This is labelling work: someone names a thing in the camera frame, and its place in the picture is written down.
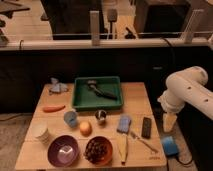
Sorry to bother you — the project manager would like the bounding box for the dark grape bunch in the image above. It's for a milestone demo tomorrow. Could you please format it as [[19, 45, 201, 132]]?
[[84, 140, 107, 163]]

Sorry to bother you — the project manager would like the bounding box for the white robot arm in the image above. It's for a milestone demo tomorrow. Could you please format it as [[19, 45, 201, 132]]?
[[157, 66, 213, 132]]

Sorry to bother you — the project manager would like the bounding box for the black remote block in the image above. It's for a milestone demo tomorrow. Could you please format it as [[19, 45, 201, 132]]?
[[141, 117, 152, 139]]

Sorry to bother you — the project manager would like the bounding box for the blue object on floor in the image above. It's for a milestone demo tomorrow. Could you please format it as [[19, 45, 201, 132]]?
[[161, 136, 179, 156]]

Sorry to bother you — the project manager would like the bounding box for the metal fork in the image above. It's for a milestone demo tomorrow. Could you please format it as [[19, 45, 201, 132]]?
[[130, 131, 158, 153]]

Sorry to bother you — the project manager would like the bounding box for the blue sponge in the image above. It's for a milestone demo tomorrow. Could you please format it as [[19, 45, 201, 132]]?
[[117, 115, 131, 133]]

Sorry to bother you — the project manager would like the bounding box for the orange bowl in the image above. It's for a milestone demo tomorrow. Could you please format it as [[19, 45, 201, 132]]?
[[86, 136, 113, 166]]

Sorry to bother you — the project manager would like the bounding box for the green plastic tray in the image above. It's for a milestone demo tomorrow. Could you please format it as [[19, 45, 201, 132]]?
[[72, 76, 123, 111]]

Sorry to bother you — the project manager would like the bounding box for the yellow orange fruit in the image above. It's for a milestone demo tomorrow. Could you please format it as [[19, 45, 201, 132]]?
[[79, 121, 92, 136]]

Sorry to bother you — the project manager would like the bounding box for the blue plastic cup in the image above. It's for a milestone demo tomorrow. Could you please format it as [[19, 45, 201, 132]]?
[[64, 111, 78, 127]]

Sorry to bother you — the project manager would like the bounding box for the purple bowl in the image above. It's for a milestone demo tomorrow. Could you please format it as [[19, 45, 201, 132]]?
[[47, 135, 79, 167]]

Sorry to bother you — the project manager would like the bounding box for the blue crumpled cloth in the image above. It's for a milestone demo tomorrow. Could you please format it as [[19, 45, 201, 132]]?
[[49, 78, 68, 94]]

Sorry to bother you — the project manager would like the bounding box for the white paper cup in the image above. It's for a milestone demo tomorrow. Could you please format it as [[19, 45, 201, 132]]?
[[32, 123, 50, 143]]

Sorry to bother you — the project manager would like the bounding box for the white post right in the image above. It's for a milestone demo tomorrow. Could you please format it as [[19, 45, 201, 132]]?
[[181, 9, 204, 44]]

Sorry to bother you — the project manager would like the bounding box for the white post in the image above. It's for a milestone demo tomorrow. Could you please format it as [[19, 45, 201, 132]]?
[[90, 11, 100, 46], [181, 9, 204, 44]]

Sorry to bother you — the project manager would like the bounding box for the black-handled brush in tray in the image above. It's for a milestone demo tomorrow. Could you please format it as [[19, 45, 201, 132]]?
[[87, 80, 117, 100]]

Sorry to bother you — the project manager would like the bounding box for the white post left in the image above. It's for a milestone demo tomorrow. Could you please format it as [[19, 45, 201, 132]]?
[[90, 11, 100, 46]]

